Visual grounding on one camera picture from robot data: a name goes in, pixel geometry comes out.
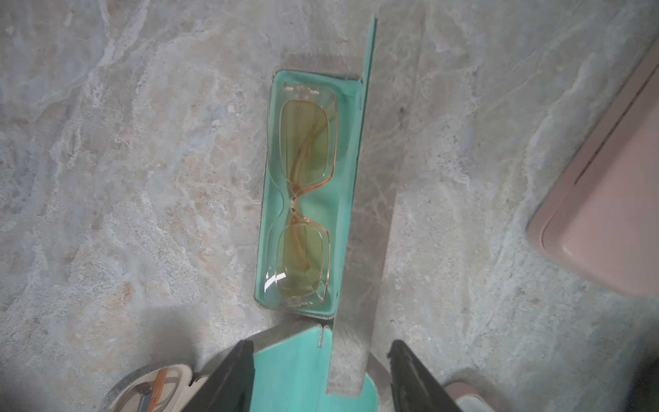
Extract pink glasses case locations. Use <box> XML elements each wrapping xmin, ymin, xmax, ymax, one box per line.
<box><xmin>527</xmin><ymin>46</ymin><xmax>658</xmax><ymax>297</ymax></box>

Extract pink grey open case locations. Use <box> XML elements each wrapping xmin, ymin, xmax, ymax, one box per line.
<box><xmin>444</xmin><ymin>382</ymin><xmax>494</xmax><ymax>412</ymax></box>

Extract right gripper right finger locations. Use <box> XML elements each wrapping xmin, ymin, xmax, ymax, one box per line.
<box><xmin>388</xmin><ymin>339</ymin><xmax>461</xmax><ymax>412</ymax></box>

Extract beige glasses case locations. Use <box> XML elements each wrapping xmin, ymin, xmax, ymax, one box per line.
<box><xmin>99</xmin><ymin>362</ymin><xmax>208</xmax><ymax>412</ymax></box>

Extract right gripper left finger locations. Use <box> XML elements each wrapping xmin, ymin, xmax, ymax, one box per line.
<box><xmin>182</xmin><ymin>340</ymin><xmax>254</xmax><ymax>412</ymax></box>

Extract yellow lens glasses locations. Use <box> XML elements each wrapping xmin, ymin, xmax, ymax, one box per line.
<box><xmin>266</xmin><ymin>82</ymin><xmax>338</xmax><ymax>308</ymax></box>

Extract orange frame glasses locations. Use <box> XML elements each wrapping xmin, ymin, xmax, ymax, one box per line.
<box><xmin>136</xmin><ymin>367</ymin><xmax>180</xmax><ymax>412</ymax></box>

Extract teal folding glasses case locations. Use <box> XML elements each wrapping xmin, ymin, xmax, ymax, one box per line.
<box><xmin>197</xmin><ymin>318</ymin><xmax>392</xmax><ymax>412</ymax></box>

